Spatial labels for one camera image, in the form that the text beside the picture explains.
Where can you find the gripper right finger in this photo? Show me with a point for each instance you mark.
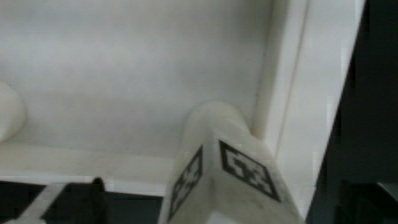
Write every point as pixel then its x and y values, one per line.
pixel 367 203

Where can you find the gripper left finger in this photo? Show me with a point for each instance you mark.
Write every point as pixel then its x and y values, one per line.
pixel 31 216

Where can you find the white table leg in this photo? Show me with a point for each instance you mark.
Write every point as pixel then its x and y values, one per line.
pixel 13 112
pixel 226 188

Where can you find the white square table top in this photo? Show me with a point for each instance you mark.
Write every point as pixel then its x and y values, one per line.
pixel 118 62

